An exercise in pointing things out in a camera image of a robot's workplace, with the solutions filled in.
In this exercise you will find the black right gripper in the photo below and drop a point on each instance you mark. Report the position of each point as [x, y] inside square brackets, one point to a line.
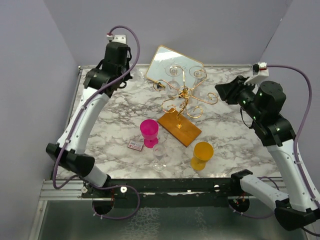
[229, 91]

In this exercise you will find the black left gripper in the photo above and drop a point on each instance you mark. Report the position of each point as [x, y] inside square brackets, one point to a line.
[128, 61]

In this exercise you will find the clear round wine glass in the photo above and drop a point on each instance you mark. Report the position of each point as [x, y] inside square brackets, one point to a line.
[172, 87]

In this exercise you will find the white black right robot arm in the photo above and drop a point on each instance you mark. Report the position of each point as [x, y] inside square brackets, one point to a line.
[299, 205]

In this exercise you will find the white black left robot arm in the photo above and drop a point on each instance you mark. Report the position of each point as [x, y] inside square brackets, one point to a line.
[99, 84]

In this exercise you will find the hanging clear glass on rack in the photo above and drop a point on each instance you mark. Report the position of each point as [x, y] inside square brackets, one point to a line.
[198, 73]

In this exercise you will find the wooden rack base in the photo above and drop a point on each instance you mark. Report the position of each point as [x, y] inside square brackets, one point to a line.
[179, 127]

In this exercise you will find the small clear stemmed glass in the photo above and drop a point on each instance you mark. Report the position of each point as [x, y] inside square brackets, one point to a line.
[159, 153]

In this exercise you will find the gold framed whiteboard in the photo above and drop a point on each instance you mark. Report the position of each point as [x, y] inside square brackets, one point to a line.
[165, 56]

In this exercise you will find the yellow plastic goblet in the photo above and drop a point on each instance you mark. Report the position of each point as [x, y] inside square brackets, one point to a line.
[202, 153]

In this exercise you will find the pink plastic goblet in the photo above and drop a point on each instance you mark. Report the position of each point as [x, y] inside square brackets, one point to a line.
[149, 129]

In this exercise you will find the small red white box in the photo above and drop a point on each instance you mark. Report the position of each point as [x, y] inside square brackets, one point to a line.
[135, 145]

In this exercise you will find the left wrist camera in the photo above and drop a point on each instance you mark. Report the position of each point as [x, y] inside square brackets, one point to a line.
[118, 38]

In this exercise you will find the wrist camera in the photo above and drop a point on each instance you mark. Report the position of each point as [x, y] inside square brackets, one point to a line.
[118, 38]
[260, 73]

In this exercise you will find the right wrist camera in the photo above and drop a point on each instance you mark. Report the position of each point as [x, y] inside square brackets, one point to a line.
[260, 73]

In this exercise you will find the gold wire wine glass rack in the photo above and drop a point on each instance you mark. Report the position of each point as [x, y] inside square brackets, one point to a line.
[187, 93]

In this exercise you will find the black mounting rail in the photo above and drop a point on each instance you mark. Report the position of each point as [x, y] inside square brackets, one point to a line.
[167, 192]

